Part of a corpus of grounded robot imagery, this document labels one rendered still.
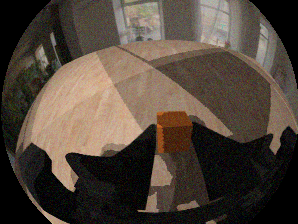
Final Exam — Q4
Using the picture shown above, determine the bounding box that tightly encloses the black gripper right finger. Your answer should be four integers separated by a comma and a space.
192, 121, 274, 201

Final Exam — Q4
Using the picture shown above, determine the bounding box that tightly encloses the orange block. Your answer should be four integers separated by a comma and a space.
157, 111, 193, 153

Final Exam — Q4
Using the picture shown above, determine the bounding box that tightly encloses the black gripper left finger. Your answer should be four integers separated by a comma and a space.
65, 124, 157, 210

